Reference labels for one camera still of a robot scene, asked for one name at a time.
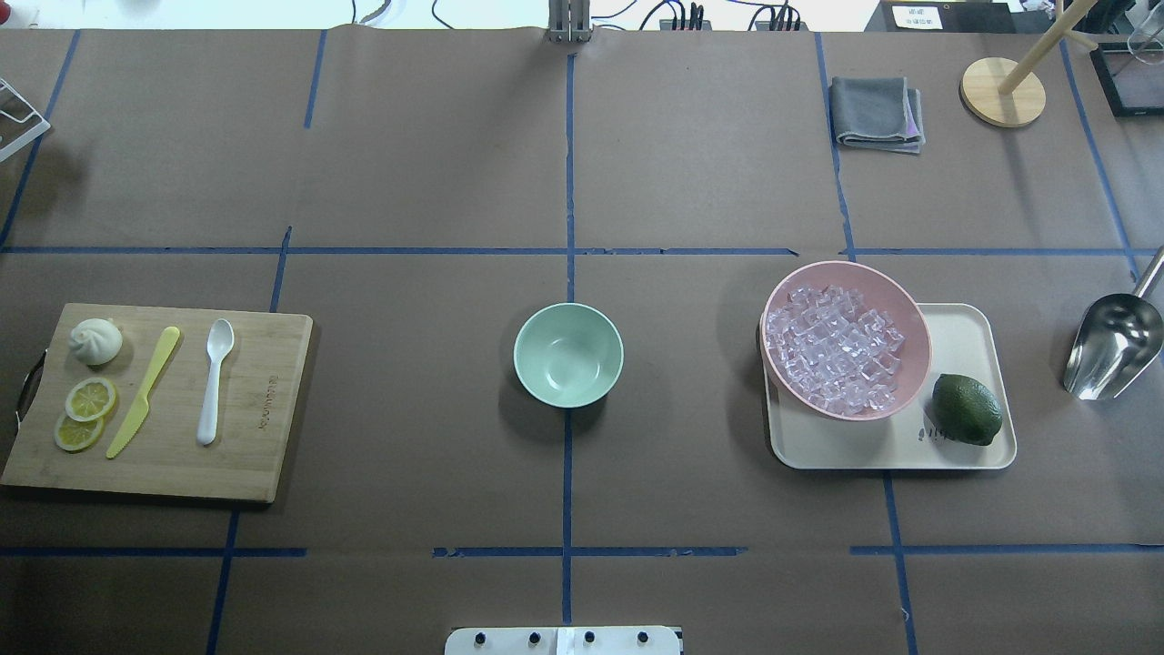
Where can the folded grey cloth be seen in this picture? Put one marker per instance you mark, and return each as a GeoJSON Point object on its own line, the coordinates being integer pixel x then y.
{"type": "Point", "coordinates": [877, 113]}

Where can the upper lemon slice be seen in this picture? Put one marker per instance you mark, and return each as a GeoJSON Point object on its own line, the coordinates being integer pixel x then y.
{"type": "Point", "coordinates": [90, 399]}

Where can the beige plastic tray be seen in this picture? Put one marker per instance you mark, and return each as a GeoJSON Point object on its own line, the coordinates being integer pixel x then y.
{"type": "Point", "coordinates": [962, 343]}

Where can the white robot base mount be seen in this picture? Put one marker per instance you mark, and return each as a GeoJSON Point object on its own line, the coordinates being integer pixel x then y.
{"type": "Point", "coordinates": [618, 639]}

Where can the mirror tray glass rack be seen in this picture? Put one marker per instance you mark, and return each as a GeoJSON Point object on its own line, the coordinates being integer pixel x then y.
{"type": "Point", "coordinates": [1131, 77]}

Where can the clear ice cubes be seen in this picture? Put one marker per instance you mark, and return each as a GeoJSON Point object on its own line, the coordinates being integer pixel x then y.
{"type": "Point", "coordinates": [837, 352]}

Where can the aluminium frame post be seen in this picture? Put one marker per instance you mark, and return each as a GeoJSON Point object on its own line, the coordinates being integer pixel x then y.
{"type": "Point", "coordinates": [569, 21]}

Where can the green lime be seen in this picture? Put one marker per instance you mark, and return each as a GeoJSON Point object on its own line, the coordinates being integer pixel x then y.
{"type": "Point", "coordinates": [965, 410]}

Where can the lemon slice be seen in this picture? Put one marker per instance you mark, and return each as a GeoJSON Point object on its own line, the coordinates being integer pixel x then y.
{"type": "Point", "coordinates": [77, 435]}
{"type": "Point", "coordinates": [90, 399]}

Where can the white plastic spoon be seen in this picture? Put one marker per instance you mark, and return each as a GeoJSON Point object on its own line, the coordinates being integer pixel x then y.
{"type": "Point", "coordinates": [220, 342]}

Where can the steel ice scoop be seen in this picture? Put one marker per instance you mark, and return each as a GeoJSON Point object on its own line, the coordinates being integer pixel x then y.
{"type": "Point", "coordinates": [1118, 337]}

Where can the white wire cup rack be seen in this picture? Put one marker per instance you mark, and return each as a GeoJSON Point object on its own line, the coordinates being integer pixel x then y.
{"type": "Point", "coordinates": [21, 123]}

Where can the pink bowl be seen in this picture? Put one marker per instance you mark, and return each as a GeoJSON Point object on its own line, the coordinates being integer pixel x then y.
{"type": "Point", "coordinates": [881, 293]}

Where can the wooden cutting board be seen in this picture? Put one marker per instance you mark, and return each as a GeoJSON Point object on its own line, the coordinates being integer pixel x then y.
{"type": "Point", "coordinates": [260, 382]}

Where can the mint green bowl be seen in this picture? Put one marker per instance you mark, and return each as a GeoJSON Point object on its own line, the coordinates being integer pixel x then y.
{"type": "Point", "coordinates": [568, 355]}

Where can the yellow plastic knife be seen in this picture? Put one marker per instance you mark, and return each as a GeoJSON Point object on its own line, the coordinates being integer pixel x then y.
{"type": "Point", "coordinates": [140, 407]}

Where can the lower lemon slice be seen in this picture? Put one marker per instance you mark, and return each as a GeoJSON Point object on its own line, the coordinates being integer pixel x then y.
{"type": "Point", "coordinates": [77, 435]}

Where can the wooden mug tree stand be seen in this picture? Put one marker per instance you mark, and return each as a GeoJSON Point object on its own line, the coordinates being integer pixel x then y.
{"type": "Point", "coordinates": [1007, 93]}

